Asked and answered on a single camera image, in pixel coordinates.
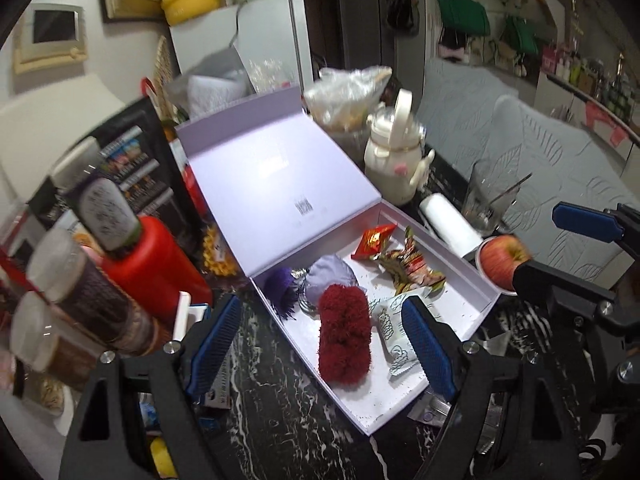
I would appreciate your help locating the clear crinkled plastic wrap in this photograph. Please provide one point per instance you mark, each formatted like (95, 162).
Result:
(270, 75)

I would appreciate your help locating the dark hanging bag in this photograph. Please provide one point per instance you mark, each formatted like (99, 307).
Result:
(402, 10)

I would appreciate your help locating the dark bottle with white label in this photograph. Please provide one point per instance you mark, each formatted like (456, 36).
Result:
(105, 215)

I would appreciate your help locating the woven round mat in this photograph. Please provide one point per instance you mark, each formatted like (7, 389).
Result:
(162, 75)

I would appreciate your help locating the grey leaf-pattern sofa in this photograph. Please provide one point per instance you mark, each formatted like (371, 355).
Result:
(475, 110)

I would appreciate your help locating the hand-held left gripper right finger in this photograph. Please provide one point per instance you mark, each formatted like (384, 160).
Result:
(427, 350)

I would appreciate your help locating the red fluffy scrunchie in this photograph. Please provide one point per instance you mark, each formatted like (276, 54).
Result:
(345, 335)

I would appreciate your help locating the cream water bottle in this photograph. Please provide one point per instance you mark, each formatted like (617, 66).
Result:
(390, 160)

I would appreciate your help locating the white printed card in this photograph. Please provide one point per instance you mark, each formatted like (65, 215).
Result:
(217, 395)

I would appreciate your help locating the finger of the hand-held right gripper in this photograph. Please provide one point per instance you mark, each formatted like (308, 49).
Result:
(555, 287)
(590, 222)

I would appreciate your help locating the purple fluffy pompom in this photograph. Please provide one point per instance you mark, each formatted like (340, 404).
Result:
(280, 290)

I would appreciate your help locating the clear glass cup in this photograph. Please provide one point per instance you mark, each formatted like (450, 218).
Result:
(482, 195)

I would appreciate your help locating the yellow flower decoration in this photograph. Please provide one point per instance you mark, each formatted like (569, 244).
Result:
(220, 255)

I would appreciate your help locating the small white box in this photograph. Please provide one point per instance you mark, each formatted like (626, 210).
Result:
(187, 315)

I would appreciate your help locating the white refrigerator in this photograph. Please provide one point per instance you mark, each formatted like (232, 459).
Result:
(270, 30)

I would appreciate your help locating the red candy packet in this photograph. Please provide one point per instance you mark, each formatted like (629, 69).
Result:
(372, 242)

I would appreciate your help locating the silver blister pack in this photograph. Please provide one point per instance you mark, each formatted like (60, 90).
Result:
(430, 410)

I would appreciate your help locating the white paper towel roll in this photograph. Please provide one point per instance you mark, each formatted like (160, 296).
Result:
(450, 222)

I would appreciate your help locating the row of small bottles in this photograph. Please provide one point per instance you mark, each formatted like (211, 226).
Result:
(595, 80)

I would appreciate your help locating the clear jar with white lid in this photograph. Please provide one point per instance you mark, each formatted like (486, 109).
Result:
(40, 332)
(95, 295)

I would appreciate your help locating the lilac fabric pouch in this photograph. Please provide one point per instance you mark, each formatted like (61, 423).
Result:
(330, 275)

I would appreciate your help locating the black printed box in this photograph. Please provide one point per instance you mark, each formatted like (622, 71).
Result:
(145, 160)

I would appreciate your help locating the wall intercom panel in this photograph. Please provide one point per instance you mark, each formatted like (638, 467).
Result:
(50, 30)

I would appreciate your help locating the lilac gift box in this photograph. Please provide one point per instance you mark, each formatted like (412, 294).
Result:
(270, 170)

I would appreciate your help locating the grey plastic bag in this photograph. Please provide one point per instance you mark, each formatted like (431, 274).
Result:
(215, 80)

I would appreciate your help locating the red plastic bottle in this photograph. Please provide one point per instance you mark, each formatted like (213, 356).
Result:
(150, 270)

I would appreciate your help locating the clear plastic food bag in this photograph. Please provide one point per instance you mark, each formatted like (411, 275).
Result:
(345, 95)

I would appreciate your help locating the small green handbag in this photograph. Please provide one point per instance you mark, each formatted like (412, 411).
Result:
(522, 37)

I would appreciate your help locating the large green handbag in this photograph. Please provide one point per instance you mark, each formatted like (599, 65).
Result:
(462, 10)

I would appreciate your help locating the white packet with line drawing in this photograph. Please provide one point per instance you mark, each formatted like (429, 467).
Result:
(392, 335)

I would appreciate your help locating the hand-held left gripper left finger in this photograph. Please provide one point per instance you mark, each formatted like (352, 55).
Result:
(212, 347)

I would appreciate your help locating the gold red snack wrapper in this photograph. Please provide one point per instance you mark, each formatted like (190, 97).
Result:
(410, 265)

